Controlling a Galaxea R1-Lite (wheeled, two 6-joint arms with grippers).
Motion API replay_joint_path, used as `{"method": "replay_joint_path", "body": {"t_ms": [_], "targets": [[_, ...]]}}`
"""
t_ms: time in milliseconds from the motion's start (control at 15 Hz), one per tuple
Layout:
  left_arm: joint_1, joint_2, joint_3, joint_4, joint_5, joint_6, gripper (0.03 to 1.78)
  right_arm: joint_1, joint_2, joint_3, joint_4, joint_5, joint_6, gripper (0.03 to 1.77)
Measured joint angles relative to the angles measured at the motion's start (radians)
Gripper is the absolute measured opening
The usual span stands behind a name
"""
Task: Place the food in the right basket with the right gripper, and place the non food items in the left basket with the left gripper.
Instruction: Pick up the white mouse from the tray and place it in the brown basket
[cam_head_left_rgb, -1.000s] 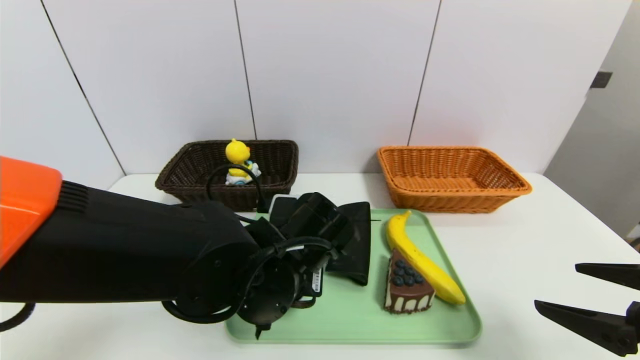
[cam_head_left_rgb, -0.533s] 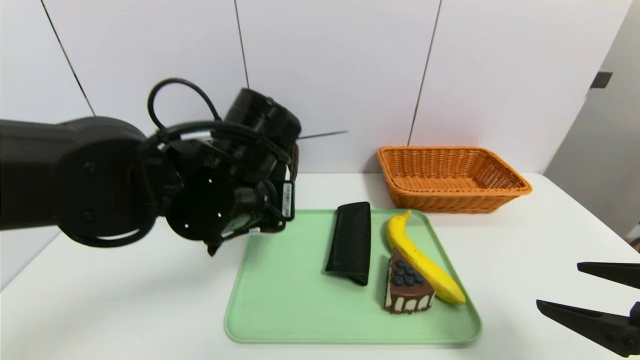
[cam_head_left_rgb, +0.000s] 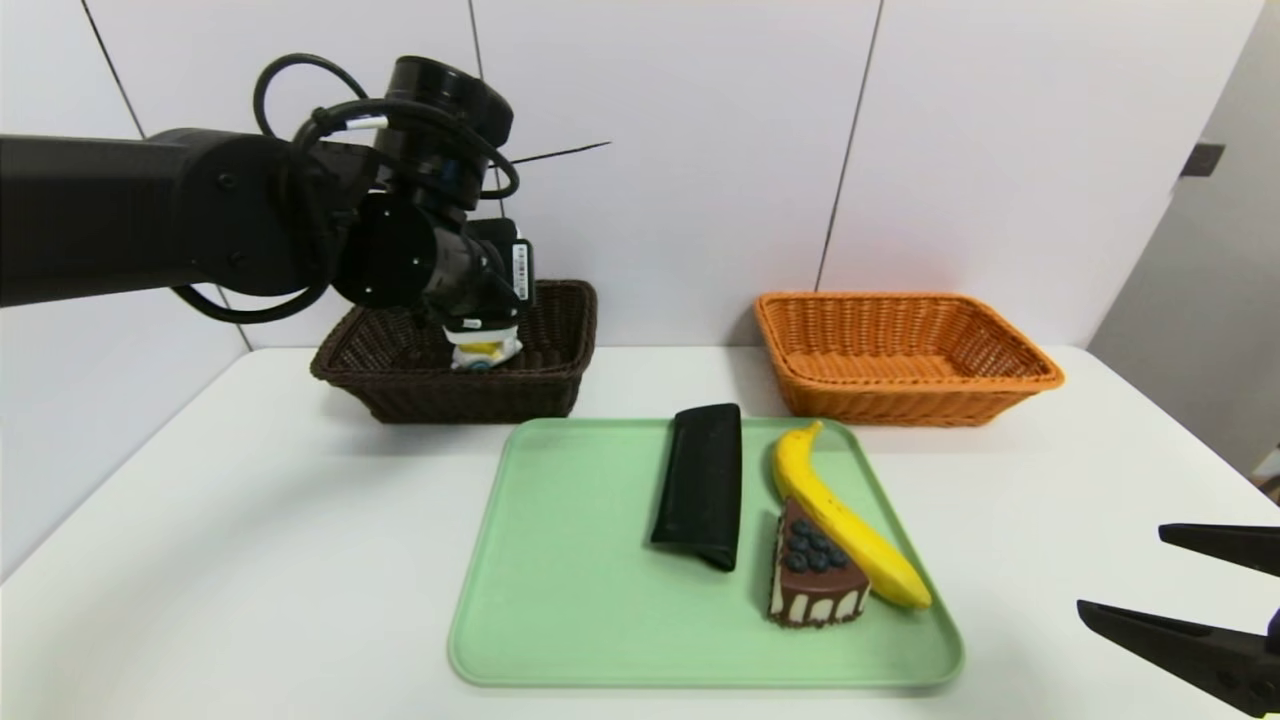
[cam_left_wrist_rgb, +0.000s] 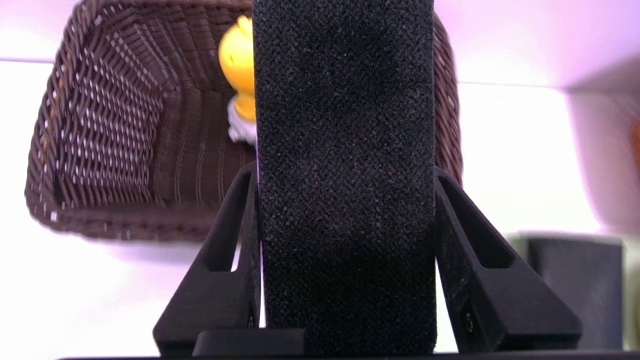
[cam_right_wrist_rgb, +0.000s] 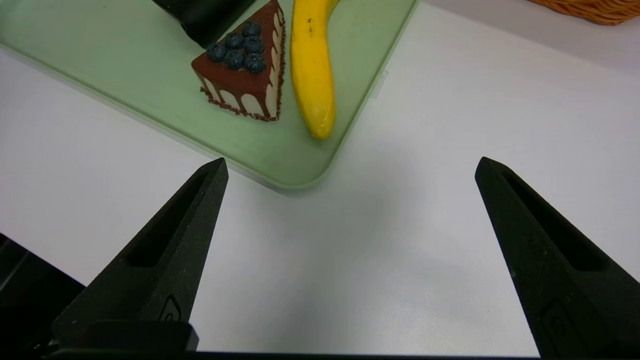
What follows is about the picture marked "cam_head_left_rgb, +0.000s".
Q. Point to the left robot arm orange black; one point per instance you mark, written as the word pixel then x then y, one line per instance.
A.
pixel 120 220

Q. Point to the brown furniture piece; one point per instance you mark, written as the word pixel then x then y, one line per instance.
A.
pixel 1273 488

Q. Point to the dark wall bracket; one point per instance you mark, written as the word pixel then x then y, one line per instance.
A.
pixel 1203 160

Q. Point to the orange wicker basket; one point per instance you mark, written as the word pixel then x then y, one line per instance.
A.
pixel 900 400

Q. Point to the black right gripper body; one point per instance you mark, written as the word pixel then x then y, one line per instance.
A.
pixel 1275 630

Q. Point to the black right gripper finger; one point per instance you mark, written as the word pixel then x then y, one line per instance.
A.
pixel 1230 545
pixel 1200 655

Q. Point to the chocolate blueberry cake slice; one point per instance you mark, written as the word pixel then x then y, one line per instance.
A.
pixel 815 590

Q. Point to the green plastic tray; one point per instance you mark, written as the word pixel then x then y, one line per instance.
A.
pixel 560 600

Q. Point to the yellow duck toy figure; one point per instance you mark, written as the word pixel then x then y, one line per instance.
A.
pixel 480 350

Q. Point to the black leather glasses case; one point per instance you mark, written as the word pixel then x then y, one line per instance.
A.
pixel 700 490

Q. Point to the dark brown wicker basket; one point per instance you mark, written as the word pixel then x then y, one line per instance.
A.
pixel 450 400

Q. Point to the yellow banana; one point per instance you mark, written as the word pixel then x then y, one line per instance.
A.
pixel 850 530

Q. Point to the thin black zip tie tail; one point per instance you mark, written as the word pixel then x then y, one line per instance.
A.
pixel 560 154

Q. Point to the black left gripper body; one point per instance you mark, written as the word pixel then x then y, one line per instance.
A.
pixel 517 272

